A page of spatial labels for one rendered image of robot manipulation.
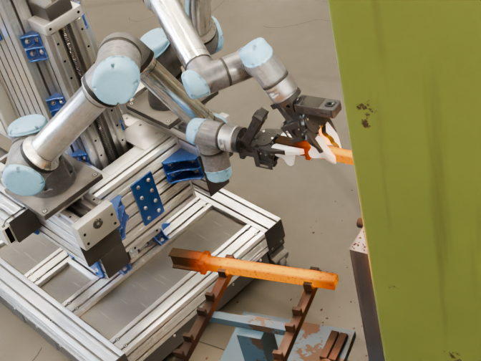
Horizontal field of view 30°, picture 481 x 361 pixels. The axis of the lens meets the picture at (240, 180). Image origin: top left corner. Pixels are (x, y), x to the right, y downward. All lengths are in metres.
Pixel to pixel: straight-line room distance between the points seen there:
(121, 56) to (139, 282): 1.15
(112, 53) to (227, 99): 2.08
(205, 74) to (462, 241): 0.92
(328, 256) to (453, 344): 1.69
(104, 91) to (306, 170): 1.67
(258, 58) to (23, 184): 0.78
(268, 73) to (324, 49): 2.41
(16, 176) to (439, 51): 1.48
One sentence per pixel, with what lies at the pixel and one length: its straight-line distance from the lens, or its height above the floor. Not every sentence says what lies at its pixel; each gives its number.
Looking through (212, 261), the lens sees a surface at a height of 0.98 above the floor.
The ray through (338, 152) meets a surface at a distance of 2.26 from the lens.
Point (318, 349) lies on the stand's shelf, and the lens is 2.22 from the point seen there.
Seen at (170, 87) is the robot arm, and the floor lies 1.10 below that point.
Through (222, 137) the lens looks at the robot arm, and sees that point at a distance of 2.40.
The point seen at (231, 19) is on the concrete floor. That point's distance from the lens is 5.01.
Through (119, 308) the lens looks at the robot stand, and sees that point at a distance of 3.18.
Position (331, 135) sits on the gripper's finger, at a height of 1.05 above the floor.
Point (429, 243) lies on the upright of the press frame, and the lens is 1.60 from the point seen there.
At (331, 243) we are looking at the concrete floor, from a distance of 3.48.
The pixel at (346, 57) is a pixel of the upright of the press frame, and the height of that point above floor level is 1.66.
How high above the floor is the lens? 2.41
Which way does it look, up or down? 39 degrees down
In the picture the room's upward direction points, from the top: 15 degrees counter-clockwise
